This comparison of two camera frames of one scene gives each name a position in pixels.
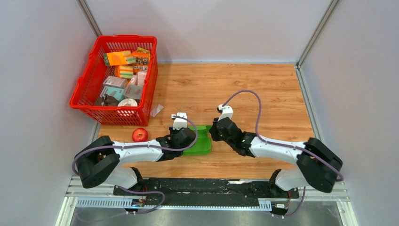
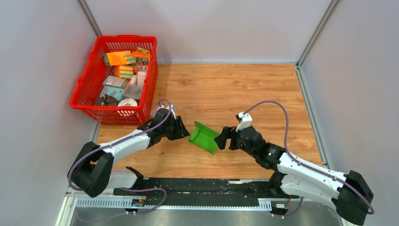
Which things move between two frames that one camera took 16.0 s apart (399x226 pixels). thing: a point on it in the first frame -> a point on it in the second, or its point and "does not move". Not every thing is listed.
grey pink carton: (132, 91) does not move
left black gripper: (172, 131) -> (181, 132)
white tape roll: (127, 102) does not move
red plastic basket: (90, 83) does not move
